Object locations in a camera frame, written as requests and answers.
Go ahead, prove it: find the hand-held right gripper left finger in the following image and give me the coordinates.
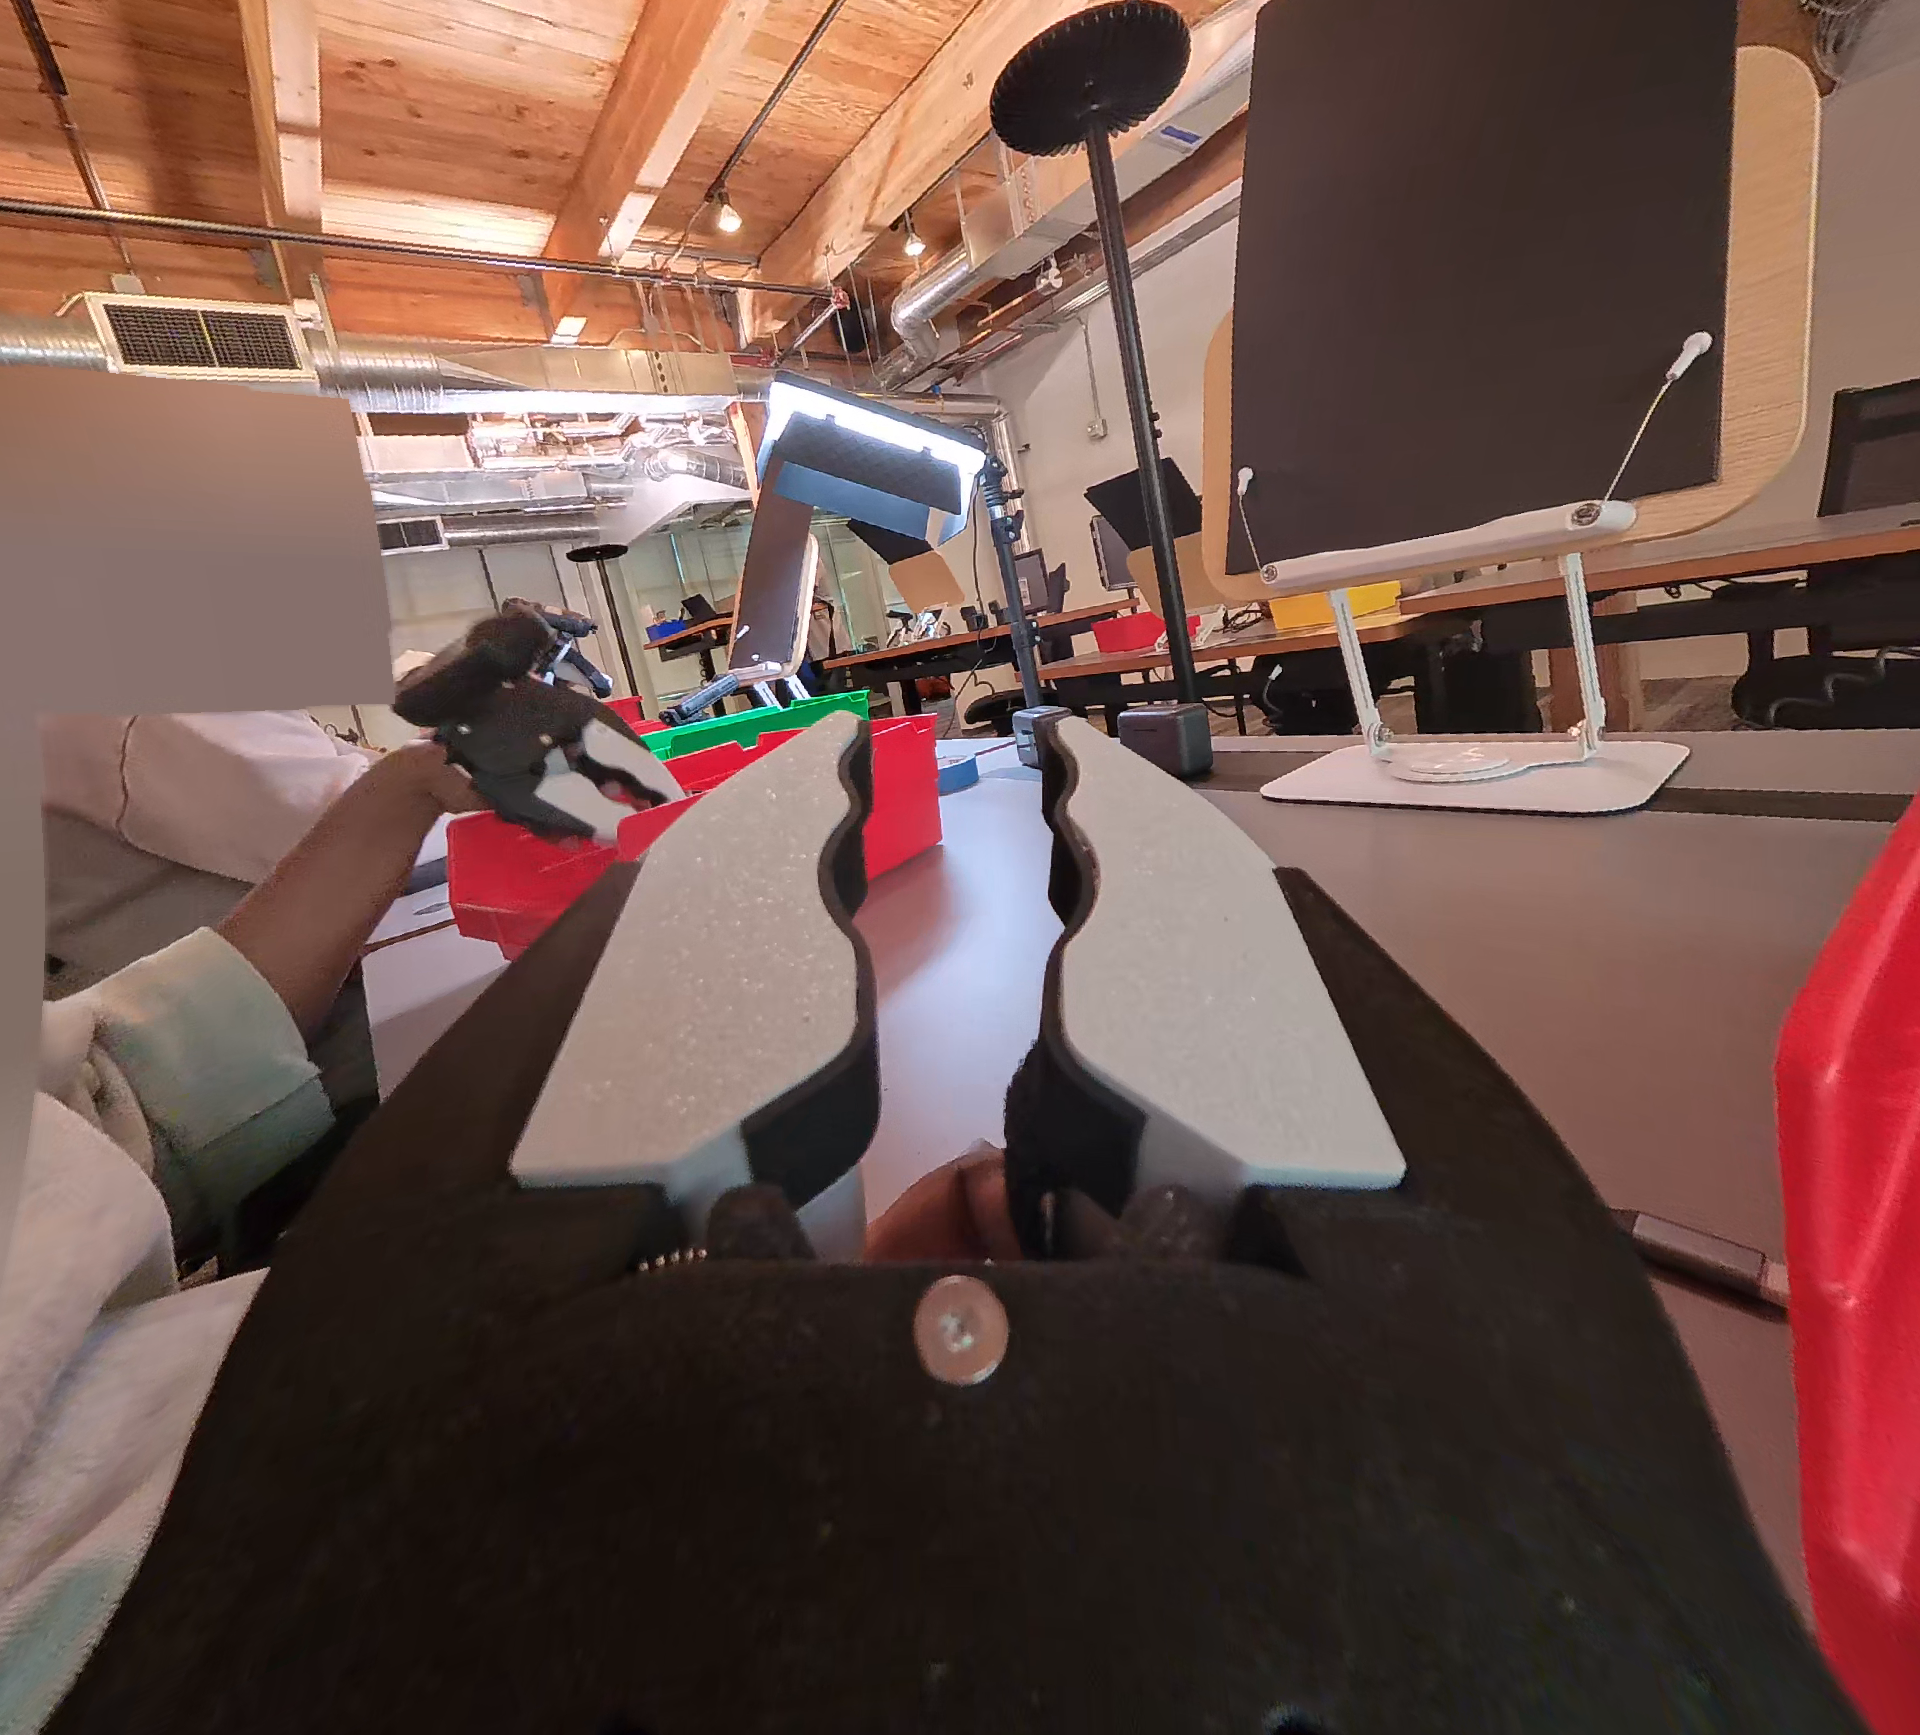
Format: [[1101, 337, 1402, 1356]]
[[504, 712, 885, 1257]]

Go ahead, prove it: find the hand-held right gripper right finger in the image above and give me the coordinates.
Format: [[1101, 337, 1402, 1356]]
[[1000, 712, 1409, 1257]]

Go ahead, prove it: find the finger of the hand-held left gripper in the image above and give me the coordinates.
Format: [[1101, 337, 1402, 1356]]
[[481, 773, 621, 854], [564, 712, 690, 812]]

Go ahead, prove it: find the grey usb hub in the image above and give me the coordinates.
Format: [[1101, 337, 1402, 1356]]
[[1610, 1204, 1796, 1309]]

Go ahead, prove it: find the person's left forearm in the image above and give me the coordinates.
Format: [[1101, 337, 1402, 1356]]
[[48, 737, 488, 1231]]

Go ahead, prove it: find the person's right hand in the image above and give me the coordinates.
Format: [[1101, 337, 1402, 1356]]
[[867, 1153, 1011, 1262]]

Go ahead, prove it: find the green plastic bin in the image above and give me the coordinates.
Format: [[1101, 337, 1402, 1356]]
[[640, 689, 870, 757]]

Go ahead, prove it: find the black disc-topped pole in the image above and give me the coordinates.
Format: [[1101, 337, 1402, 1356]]
[[572, 546, 640, 699], [989, 0, 1198, 710]]

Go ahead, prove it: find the wooden board with black sheet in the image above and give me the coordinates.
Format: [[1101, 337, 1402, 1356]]
[[730, 493, 824, 710], [1198, 0, 1819, 602]]

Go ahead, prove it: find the studio light panel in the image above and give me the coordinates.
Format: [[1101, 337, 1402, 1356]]
[[754, 374, 989, 551]]

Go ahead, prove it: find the black light stand pole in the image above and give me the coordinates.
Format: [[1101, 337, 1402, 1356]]
[[978, 455, 1052, 719]]

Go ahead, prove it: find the yellow plastic bin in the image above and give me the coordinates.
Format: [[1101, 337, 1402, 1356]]
[[1262, 585, 1402, 633]]

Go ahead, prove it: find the white air vent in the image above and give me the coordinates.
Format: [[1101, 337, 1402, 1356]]
[[67, 293, 314, 378]]

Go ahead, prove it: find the wooden office desk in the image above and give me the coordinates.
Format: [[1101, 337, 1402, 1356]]
[[1394, 504, 1920, 734]]

